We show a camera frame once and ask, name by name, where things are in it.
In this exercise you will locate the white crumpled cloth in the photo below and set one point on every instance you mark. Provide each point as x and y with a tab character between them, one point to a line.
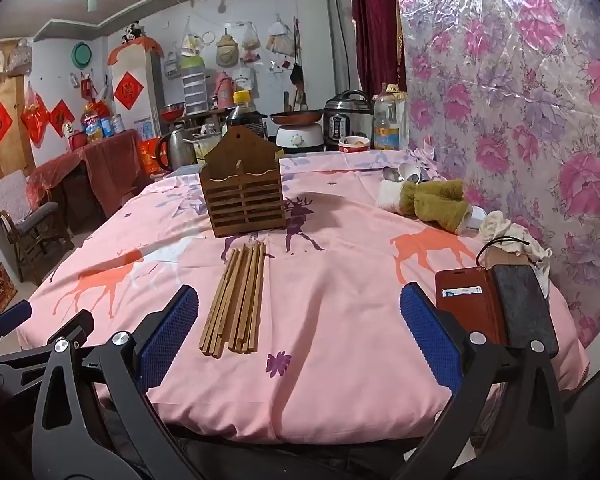
505	227

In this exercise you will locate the brown wooden chopstick holder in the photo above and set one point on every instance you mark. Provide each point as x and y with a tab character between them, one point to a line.
242	180

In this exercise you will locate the small pale electric cooker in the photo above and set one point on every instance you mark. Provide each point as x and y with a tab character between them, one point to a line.
300	139

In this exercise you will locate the pink deer print tablecloth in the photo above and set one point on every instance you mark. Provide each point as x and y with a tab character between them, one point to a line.
340	285

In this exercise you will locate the frying pan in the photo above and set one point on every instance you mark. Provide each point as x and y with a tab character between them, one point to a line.
297	117

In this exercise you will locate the red gift bag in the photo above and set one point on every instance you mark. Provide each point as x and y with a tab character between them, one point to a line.
149	157

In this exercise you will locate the electric pressure cooker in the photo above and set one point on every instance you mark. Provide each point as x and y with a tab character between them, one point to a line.
346	120

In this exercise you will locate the blue and white tin can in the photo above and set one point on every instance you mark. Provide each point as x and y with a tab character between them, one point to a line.
112	126

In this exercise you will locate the stacked steamer with green lid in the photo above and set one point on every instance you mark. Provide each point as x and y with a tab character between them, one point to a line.
196	85

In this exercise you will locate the white cup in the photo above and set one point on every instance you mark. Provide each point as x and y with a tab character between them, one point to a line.
410	172

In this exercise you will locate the red enamel pot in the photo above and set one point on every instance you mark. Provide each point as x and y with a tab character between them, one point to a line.
78	140

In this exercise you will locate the pile of wooden chopsticks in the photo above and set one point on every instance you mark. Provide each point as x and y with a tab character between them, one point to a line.
235	300

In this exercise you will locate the brown leather phone wallet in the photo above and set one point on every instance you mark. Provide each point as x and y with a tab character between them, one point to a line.
467	305

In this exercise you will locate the red and white bowl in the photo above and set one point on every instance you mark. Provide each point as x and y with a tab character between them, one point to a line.
354	145

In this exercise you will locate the white refrigerator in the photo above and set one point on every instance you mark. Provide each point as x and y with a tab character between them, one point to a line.
147	95

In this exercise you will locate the clear cooking oil bottle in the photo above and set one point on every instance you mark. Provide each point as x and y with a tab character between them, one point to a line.
390	120

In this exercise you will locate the yellow oil bottle blue label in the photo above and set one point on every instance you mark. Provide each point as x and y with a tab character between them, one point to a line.
92	125

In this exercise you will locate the black smartphone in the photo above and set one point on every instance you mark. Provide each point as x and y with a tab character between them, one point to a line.
525	305

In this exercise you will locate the wooden armchair with cushion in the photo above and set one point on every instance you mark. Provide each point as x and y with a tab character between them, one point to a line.
22	210

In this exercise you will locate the red cloth covered cabinet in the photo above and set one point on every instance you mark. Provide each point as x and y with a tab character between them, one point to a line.
105	165

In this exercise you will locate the red hanging ornament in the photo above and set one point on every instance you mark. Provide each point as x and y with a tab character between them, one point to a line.
35	117

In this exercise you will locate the floral plastic wrapped mattress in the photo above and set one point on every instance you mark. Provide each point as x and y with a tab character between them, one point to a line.
520	110

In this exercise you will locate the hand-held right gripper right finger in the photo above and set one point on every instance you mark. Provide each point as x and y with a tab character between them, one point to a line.
427	335

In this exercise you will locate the olive green and white towel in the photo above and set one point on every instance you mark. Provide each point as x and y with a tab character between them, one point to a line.
435	200

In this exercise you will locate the pink thermos jug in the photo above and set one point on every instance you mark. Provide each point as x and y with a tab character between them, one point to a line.
222	91

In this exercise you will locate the dark sauce bottle yellow cap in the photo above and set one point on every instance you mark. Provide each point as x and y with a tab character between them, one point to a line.
245	115

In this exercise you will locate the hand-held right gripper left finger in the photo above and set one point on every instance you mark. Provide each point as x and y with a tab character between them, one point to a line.
172	332

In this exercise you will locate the steel electric kettle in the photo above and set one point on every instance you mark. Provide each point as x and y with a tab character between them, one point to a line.
177	150

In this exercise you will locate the dark red curtain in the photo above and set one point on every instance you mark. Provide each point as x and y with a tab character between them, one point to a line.
375	20

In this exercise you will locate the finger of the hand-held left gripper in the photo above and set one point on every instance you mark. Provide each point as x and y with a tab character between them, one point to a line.
75	329
12	317

